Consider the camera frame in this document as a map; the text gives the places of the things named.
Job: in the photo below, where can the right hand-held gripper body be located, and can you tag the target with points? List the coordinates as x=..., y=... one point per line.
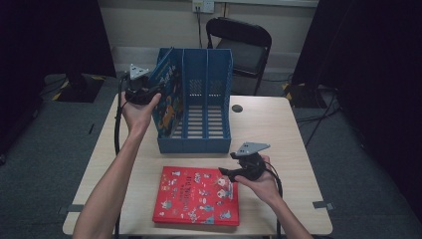
x=252, y=167

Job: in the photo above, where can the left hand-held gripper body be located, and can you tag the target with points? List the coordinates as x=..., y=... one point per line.
x=137, y=93

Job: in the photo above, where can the blue monster picture book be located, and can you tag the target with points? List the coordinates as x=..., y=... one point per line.
x=167, y=99

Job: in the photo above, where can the blue plastic file rack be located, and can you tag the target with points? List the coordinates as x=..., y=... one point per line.
x=195, y=146

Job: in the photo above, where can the red picture book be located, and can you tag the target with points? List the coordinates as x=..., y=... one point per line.
x=195, y=195

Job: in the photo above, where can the person's left hand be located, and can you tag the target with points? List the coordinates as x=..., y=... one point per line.
x=139, y=118

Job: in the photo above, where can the person's right hand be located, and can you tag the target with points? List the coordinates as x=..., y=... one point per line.
x=267, y=189

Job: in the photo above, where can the black stand base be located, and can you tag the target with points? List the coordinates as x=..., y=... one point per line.
x=81, y=89
x=305, y=98

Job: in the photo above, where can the small black floor object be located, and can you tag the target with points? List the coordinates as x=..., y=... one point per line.
x=91, y=128

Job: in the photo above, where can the grey tape strip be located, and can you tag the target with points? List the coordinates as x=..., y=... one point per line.
x=74, y=208
x=321, y=204

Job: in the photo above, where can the black folding chair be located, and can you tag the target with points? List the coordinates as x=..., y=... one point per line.
x=245, y=53

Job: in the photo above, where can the black curtain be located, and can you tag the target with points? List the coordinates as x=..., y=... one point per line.
x=371, y=66
x=49, y=40

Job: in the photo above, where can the white wall socket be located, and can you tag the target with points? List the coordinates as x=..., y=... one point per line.
x=203, y=6

